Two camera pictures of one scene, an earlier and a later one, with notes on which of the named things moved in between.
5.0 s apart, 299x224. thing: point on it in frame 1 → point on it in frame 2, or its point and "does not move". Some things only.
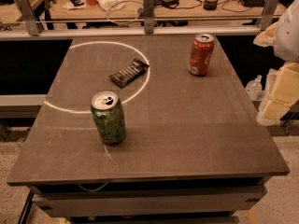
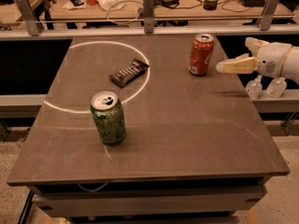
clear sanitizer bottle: [254, 88] does not move
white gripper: [288, 37] → [272, 60]
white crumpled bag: [111, 2] does not move
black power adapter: [171, 3] does not move
